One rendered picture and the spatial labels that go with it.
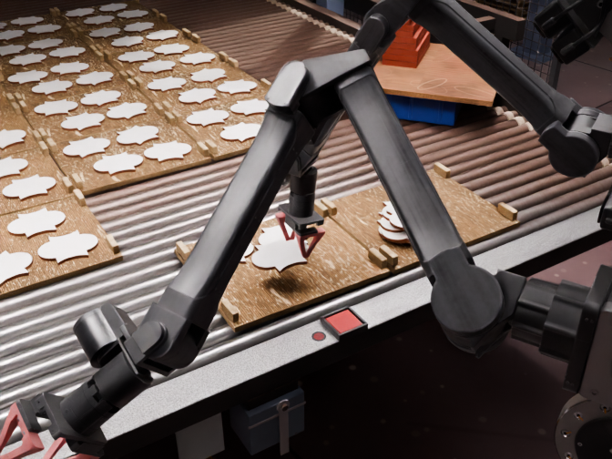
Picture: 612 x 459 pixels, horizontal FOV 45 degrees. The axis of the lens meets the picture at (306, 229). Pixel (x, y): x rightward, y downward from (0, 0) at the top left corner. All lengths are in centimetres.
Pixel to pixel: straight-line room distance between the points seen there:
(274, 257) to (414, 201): 80
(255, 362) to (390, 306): 35
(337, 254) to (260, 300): 26
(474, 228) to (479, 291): 114
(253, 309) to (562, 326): 95
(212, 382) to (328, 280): 39
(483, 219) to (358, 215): 33
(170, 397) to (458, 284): 81
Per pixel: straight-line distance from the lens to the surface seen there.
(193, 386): 150
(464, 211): 201
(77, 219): 203
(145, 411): 148
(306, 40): 332
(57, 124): 261
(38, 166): 235
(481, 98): 245
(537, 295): 82
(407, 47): 265
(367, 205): 201
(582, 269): 357
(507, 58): 126
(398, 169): 91
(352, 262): 178
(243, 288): 170
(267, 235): 186
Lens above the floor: 196
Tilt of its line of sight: 33 degrees down
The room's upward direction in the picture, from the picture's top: straight up
